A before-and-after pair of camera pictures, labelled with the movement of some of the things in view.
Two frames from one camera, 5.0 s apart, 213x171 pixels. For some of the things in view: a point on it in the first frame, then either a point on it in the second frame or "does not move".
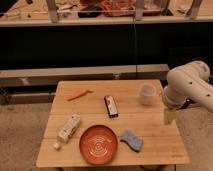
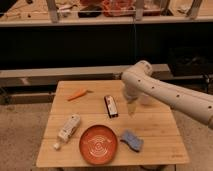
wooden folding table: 111,122 does not move
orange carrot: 80,93 does not move
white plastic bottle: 67,130 does not move
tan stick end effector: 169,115 → 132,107
